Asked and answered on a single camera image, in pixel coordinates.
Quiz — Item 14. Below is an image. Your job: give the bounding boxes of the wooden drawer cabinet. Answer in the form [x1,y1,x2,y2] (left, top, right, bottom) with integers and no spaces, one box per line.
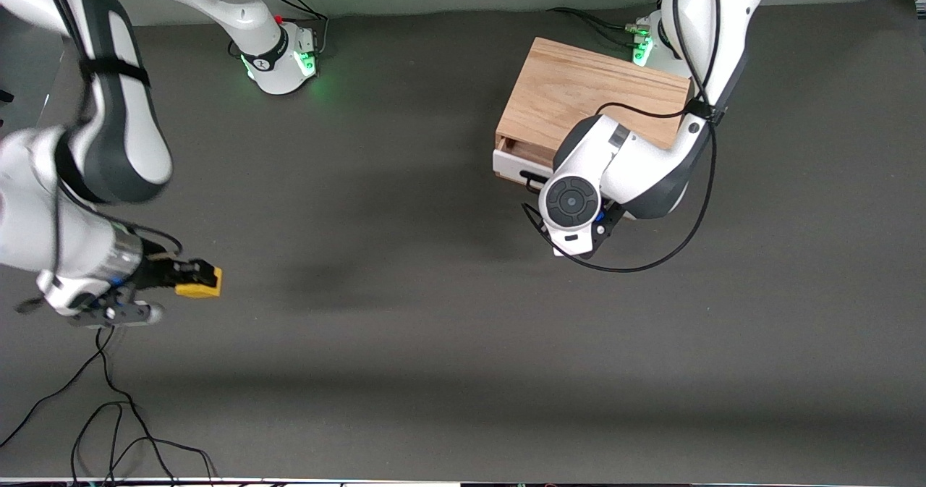
[495,36,694,221]

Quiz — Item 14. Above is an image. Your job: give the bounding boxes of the white drawer with black handle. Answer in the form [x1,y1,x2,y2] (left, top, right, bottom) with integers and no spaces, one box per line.
[493,138,561,191]

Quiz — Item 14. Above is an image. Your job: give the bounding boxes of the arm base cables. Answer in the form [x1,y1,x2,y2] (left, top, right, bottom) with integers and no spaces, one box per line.
[229,0,331,59]
[548,0,652,48]

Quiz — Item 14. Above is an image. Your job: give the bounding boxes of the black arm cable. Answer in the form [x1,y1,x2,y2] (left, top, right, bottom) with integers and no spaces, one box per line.
[521,0,726,274]
[29,0,185,260]

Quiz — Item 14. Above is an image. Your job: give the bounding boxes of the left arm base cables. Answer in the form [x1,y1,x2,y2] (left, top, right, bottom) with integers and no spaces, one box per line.
[548,0,652,48]

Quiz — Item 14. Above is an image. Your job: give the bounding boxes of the thin black loose cable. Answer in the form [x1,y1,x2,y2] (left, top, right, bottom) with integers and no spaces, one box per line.
[0,318,218,487]

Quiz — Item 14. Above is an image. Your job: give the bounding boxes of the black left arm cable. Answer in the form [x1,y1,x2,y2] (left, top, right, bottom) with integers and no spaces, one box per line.
[521,0,726,274]

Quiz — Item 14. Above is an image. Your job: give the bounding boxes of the yellow block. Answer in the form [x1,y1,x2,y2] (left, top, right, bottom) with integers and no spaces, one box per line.
[176,266,224,300]

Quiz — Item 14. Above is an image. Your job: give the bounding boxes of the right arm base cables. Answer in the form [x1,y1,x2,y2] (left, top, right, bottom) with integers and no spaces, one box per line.
[229,0,331,59]

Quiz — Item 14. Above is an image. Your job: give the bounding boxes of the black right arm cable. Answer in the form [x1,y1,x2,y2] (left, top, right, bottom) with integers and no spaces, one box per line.
[29,0,185,260]

